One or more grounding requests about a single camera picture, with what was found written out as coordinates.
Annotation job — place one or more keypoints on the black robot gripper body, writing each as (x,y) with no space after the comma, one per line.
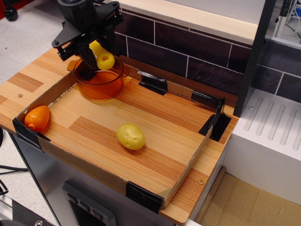
(84,23)

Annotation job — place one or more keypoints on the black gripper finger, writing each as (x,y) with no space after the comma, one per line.
(86,54)
(109,39)

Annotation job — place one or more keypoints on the transparent orange plastic pot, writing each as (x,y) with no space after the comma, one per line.
(97,84)

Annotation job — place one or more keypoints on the cardboard fence with black tape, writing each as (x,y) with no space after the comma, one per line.
(177,126)

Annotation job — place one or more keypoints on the black caster wheel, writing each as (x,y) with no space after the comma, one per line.
(11,13)

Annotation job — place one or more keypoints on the orange toy carrot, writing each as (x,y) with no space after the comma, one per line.
(37,119)

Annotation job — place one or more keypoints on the yellow toy potato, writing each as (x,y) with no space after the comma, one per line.
(130,136)

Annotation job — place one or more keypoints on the black tripod leg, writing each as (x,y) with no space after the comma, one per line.
(9,169)

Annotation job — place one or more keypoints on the white toy sink drainboard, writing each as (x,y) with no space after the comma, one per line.
(265,146)

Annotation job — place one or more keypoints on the black vertical post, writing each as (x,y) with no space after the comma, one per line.
(249,78)

